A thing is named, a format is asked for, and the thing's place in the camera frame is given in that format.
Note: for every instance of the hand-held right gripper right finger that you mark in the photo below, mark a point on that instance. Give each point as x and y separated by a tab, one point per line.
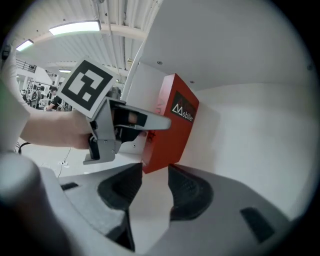
225	200

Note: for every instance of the long ceiling light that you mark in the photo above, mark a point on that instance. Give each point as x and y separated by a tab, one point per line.
65	71
24	45
75	27

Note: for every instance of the person's white shirt sleeve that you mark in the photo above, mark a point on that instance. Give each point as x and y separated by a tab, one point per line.
11	117

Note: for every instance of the red book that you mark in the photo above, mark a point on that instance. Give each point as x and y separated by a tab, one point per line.
170	135

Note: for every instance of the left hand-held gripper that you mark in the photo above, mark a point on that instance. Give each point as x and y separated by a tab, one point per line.
86	86

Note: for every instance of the white shelf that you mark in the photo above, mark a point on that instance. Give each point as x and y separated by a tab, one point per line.
250	120

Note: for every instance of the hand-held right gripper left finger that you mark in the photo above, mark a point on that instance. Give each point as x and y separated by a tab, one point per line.
82	195

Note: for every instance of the person's left hand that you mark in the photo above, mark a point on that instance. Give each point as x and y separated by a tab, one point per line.
133	118

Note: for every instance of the black railing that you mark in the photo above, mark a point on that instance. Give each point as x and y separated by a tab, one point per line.
26	65

